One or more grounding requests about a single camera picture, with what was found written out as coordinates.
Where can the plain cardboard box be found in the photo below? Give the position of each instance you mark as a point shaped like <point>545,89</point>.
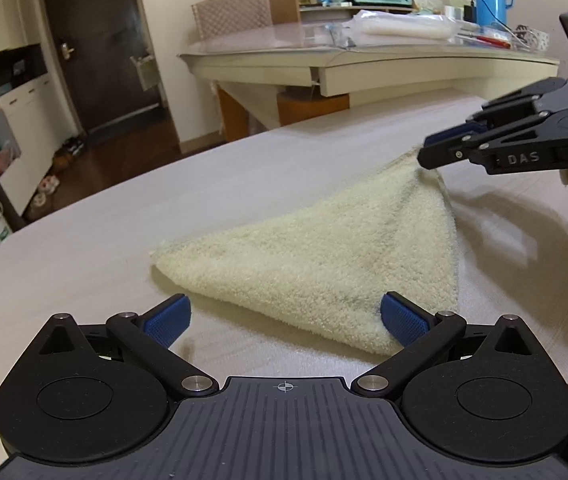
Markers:
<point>284,9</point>

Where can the light slippers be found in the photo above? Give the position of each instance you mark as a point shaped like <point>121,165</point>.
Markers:
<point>46,190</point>

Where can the checkered chair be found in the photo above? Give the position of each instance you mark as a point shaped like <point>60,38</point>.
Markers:
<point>231,16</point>

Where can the cream fluffy towel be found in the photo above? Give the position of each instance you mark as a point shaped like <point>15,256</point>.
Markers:
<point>334,255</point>

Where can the cream dining table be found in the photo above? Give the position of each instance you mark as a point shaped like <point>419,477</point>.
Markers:
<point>264,57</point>

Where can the small patterned box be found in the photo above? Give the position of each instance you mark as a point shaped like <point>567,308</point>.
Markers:
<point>533,39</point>

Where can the clear plastic bag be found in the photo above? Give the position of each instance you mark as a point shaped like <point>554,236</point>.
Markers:
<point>408,26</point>

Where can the black charger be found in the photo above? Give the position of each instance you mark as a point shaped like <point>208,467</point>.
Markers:
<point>470,13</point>

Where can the white cabinet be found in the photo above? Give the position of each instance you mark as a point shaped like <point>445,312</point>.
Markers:
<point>19,95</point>

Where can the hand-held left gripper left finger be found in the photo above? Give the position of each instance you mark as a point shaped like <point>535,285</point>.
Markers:
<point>166,317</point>

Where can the wooden riser shelf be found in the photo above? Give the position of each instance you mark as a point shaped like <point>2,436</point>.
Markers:
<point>353,10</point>

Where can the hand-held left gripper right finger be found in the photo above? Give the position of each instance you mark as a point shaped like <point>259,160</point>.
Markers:
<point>406,317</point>

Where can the dark shoes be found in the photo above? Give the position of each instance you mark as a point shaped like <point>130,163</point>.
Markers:
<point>70,149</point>

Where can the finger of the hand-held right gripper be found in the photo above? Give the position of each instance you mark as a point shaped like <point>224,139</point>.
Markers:
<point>451,135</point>
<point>438,156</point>

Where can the dark wooden door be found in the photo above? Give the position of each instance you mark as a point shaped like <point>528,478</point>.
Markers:
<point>99,45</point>

